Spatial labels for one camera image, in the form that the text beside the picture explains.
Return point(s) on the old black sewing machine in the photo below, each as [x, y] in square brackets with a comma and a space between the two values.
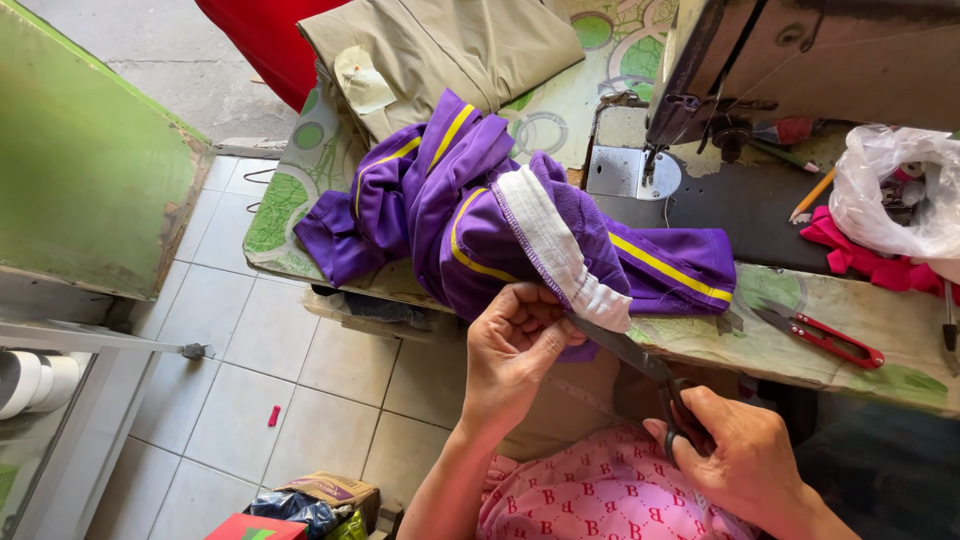
[810, 67]

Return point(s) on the clear plastic bag of spools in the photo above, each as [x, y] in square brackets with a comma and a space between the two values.
[892, 191]

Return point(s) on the measuring tape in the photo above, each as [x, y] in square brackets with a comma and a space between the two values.
[581, 394]

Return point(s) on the person's left hand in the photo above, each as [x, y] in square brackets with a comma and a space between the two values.
[504, 367]

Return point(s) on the folded beige fabric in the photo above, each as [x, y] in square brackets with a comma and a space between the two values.
[442, 52]

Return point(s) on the glass display case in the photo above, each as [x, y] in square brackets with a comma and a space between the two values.
[52, 420]

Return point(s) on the screwdriver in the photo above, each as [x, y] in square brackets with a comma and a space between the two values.
[949, 322]

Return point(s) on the large black fabric scissors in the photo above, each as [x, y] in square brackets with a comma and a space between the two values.
[622, 351]

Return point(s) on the green patterned table cover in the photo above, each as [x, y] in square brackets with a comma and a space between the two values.
[795, 330]

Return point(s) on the cardboard carton with bags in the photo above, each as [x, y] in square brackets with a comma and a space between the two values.
[319, 502]

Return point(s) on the red fabric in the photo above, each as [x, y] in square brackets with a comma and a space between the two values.
[262, 37]

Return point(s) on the pink fabric scrap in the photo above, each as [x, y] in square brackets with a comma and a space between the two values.
[862, 259]

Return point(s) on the white paper tag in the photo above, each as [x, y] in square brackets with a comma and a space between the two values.
[361, 79]

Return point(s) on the green pencil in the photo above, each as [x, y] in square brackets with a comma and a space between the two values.
[784, 156]

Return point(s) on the person's right hand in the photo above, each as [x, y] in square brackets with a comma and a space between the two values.
[742, 457]

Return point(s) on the red thread snips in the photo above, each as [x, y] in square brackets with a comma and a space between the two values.
[821, 335]

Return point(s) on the yellow pencil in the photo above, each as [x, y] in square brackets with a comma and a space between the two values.
[813, 193]

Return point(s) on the small red item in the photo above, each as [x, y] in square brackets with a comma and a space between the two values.
[274, 415]

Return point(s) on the purple yellow-striped track pants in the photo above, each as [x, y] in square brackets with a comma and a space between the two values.
[480, 217]

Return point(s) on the red box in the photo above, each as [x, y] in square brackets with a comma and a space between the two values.
[255, 528]

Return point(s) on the person's pink patterned clothing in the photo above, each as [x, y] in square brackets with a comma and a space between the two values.
[600, 491]

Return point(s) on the green wooden cabinet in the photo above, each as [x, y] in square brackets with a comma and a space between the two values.
[90, 165]

